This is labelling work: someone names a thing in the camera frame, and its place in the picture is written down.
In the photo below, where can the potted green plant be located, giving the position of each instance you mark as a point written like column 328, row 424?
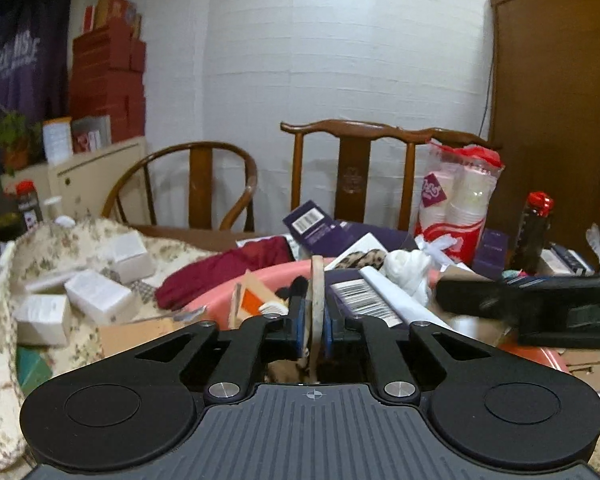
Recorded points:
column 12, row 135

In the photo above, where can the brown cardboard piece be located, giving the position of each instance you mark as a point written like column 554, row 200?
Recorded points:
column 145, row 332

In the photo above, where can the white cardboard box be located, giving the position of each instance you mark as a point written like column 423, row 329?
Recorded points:
column 100, row 297
column 50, row 282
column 132, row 257
column 42, row 320

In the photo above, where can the white paper roll with barcode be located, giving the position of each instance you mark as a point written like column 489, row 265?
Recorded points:
column 385, row 295

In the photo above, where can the black fuzzy item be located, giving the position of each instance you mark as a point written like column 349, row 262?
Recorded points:
column 291, row 289

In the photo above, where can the dark bottle with red lid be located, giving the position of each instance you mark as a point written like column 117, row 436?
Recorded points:
column 532, row 235

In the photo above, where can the round-backed wooden chair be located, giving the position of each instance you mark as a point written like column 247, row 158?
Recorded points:
column 200, row 180

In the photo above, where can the straight-backed wooden chair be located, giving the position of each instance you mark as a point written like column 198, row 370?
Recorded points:
column 352, row 170

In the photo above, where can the floral cloth covered desktop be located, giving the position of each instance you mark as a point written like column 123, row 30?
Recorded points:
column 0, row 360

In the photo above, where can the small jar with red cap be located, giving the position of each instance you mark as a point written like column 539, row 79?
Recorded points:
column 29, row 205

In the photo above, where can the small purple box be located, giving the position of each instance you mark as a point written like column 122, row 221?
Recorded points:
column 492, row 255

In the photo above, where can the wooden wardrobe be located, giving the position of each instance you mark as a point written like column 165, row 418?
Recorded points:
column 555, row 100

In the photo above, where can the purple hanging shirt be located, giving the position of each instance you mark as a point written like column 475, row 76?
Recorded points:
column 20, row 60

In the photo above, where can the sleeve of paper cups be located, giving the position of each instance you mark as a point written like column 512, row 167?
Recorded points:
column 460, row 200

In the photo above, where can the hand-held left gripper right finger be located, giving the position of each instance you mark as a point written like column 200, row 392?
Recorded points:
column 328, row 330

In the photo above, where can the pink plastic basin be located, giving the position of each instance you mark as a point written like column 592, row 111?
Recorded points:
column 220, row 290

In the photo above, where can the cream cabinet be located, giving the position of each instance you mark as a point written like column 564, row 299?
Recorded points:
column 100, row 175

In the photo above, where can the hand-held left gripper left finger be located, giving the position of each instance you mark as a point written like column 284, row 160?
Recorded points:
column 299, row 325

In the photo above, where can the stack of red boxes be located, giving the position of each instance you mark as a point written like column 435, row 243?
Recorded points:
column 105, row 75

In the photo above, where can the leopard print cloth item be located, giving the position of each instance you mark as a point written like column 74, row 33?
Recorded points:
column 360, row 259

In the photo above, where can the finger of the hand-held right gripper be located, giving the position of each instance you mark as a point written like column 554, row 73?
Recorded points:
column 480, row 297

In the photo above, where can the dark red cloth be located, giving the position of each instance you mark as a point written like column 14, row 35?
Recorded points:
column 220, row 270

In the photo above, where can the purple box with barcode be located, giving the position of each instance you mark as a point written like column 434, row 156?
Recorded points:
column 312, row 225

